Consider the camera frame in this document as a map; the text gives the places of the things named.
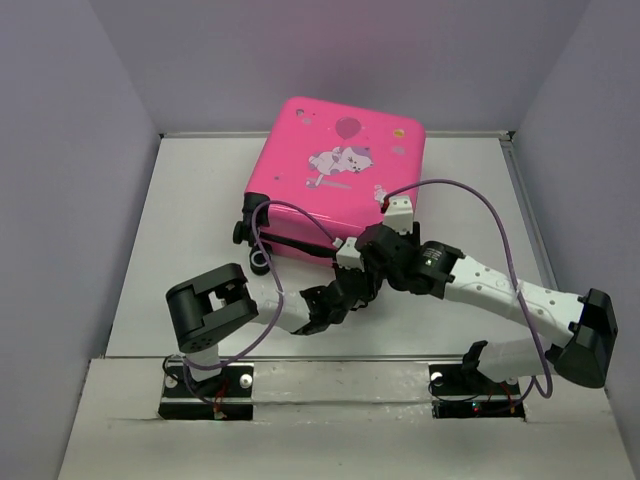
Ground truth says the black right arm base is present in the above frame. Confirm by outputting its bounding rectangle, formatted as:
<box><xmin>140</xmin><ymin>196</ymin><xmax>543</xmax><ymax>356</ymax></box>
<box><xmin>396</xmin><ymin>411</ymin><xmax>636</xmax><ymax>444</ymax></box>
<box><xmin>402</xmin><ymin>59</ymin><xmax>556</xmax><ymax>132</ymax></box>
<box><xmin>427</xmin><ymin>363</ymin><xmax>525</xmax><ymax>420</ymax></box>

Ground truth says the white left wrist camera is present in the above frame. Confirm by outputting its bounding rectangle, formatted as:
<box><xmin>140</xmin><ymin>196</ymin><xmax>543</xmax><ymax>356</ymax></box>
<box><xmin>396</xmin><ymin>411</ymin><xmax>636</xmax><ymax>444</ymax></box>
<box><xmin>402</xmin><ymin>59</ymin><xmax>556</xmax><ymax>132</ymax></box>
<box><xmin>335</xmin><ymin>237</ymin><xmax>365</xmax><ymax>272</ymax></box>

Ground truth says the silver table rail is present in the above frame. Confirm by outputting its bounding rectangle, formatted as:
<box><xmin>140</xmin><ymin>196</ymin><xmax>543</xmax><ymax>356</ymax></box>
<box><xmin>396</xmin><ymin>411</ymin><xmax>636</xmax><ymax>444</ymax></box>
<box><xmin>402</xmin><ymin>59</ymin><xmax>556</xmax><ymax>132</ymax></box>
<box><xmin>97</xmin><ymin>354</ymin><xmax>469</xmax><ymax>365</ymax></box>

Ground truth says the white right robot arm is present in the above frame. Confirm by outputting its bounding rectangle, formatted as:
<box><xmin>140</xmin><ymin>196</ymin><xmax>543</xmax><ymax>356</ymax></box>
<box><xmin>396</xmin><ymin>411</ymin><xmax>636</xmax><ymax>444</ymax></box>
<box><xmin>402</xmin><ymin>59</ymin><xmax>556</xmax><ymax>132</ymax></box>
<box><xmin>356</xmin><ymin>224</ymin><xmax>619</xmax><ymax>392</ymax></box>

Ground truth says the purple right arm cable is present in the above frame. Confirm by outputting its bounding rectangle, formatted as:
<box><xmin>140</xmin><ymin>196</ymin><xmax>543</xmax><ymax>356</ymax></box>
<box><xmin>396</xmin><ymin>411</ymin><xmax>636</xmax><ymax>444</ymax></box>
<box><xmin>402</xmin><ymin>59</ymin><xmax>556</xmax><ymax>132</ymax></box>
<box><xmin>382</xmin><ymin>178</ymin><xmax>554</xmax><ymax>400</ymax></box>

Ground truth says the pink hard-shell suitcase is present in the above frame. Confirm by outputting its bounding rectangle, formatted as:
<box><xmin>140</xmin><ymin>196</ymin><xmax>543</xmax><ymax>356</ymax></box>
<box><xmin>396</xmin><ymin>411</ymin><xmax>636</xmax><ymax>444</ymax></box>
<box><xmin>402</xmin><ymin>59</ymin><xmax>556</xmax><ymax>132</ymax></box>
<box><xmin>232</xmin><ymin>96</ymin><xmax>426</xmax><ymax>276</ymax></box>

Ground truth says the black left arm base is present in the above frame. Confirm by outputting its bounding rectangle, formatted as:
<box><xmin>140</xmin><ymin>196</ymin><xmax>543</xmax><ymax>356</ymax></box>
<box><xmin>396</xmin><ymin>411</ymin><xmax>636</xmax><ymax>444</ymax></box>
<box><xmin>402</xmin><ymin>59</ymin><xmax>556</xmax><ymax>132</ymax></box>
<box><xmin>157</xmin><ymin>359</ymin><xmax>254</xmax><ymax>422</ymax></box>

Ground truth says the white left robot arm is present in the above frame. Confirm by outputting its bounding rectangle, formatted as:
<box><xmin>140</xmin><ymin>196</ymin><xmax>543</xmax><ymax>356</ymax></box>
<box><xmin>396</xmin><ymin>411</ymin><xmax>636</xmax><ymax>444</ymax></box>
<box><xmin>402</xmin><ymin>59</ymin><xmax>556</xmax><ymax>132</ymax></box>
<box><xmin>165</xmin><ymin>263</ymin><xmax>383</xmax><ymax>395</ymax></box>

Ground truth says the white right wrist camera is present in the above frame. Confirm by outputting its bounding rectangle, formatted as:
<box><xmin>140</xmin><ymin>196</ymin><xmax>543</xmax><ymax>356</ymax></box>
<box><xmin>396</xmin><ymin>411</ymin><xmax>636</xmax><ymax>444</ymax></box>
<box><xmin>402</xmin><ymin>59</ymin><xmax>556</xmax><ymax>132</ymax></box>
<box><xmin>381</xmin><ymin>195</ymin><xmax>414</xmax><ymax>235</ymax></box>

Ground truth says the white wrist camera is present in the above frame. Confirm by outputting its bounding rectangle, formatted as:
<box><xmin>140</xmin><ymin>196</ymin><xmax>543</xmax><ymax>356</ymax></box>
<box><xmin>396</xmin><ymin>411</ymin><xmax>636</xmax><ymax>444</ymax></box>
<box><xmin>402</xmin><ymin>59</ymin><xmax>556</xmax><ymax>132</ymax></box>
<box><xmin>335</xmin><ymin>237</ymin><xmax>365</xmax><ymax>272</ymax></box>
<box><xmin>381</xmin><ymin>195</ymin><xmax>414</xmax><ymax>235</ymax></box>

